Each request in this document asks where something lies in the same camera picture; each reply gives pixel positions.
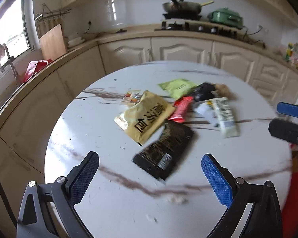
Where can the green electric cooker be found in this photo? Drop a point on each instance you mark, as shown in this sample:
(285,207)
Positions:
(227,17)

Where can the stacked white bowls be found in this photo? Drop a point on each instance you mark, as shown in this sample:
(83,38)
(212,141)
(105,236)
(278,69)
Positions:
(74,40)

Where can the round white marble table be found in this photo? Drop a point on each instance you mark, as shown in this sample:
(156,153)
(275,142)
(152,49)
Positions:
(156,187)

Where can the red plastic stool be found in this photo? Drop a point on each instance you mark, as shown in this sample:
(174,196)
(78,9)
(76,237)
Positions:
(290,209)

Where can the yellow soup packet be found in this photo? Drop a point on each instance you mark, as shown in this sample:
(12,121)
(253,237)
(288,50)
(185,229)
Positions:
(141,120)

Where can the black wok with lid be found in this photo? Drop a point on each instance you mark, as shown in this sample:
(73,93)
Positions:
(177,6)

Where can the light green snack packet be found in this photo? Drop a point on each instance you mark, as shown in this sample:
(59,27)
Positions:
(177,88)

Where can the brown paper ball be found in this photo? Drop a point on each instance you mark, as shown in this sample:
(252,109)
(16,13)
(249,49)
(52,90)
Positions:
(222,90)

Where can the window with white frame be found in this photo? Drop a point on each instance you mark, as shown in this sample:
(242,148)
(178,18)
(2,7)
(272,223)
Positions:
(13,31)

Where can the red snack bar wrapper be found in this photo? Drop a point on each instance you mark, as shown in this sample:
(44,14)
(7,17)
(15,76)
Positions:
(182,105)

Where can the black gas stove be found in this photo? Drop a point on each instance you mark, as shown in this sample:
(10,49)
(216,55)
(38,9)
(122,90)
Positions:
(177,24)

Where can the condiment bottles group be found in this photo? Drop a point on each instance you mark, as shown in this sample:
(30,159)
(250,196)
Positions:
(291,55)

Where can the wall utensil rack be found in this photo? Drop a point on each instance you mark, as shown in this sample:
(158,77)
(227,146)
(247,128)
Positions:
(47,19)

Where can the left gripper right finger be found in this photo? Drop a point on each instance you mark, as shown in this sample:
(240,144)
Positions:
(215,174)

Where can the white yellow snack packet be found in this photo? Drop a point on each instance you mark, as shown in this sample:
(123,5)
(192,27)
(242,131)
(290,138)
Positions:
(207,111)

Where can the strawberry jelly stick packet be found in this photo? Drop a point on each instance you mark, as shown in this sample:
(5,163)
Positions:
(132,97)

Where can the lower cream base cabinets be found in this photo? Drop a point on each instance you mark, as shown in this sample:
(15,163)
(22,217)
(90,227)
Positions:
(25,131)

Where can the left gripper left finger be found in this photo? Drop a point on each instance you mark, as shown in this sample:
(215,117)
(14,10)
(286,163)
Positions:
(80,177)

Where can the red plastic basket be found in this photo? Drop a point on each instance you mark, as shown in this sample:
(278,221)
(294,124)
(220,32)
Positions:
(34,67)

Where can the chrome kitchen faucet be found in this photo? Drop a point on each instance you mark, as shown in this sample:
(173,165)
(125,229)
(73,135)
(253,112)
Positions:
(7,60)

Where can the black snack packet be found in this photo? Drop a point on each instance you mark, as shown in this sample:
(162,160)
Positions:
(161,157)

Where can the wooden cutting board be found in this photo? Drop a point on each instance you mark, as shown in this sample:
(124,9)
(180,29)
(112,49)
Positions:
(52,44)

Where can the green white snack wrapper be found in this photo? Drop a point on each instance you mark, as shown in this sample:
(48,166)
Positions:
(225,118)

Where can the black plastic bag ball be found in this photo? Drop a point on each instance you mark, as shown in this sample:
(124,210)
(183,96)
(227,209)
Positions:
(203,92)

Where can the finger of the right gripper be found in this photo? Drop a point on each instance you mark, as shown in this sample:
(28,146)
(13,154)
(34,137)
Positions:
(284,130)
(287,109)

